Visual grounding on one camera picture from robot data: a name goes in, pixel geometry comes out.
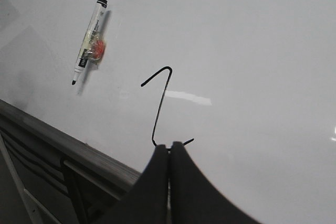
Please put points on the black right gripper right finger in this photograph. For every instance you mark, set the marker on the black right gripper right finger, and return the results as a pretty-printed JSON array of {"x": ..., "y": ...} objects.
[{"x": 193, "y": 197}]

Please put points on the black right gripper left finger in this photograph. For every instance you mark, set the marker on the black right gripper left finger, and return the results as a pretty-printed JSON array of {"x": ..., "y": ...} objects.
[{"x": 146, "y": 202}]

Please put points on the white whiteboard marker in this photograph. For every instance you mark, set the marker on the white whiteboard marker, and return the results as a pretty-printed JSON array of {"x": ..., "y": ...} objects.
[{"x": 93, "y": 44}]

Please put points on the grey whiteboard ledge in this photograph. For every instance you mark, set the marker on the grey whiteboard ledge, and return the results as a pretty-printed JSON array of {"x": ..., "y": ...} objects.
[{"x": 36, "y": 135}]

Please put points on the white whiteboard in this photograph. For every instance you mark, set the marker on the white whiteboard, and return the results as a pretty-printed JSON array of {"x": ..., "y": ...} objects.
[{"x": 249, "y": 83}]

